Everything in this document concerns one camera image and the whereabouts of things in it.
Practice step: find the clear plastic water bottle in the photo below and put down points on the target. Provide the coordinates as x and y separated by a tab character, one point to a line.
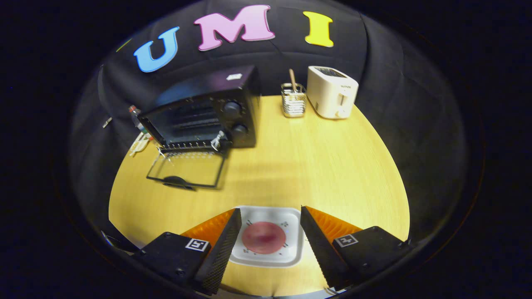
137	118

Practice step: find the white square plate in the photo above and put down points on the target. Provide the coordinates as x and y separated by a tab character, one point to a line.
291	220

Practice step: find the white pop-up toaster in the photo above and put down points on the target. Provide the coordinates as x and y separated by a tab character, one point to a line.
330	93

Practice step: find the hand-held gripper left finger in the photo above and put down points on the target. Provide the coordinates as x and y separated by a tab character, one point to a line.
222	249

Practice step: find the plastic snack wrapper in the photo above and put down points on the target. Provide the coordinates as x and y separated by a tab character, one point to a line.
139	144

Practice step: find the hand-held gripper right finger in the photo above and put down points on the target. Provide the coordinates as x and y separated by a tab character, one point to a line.
320	245

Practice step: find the pink meat slice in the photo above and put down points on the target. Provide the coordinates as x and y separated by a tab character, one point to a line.
264	237

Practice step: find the wooden utensil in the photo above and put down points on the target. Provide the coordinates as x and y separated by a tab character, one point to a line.
293	79

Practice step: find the black toaster oven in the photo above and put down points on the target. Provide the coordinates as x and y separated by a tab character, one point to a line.
245	87

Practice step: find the white cloth clip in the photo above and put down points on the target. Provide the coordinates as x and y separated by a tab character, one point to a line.
107	122

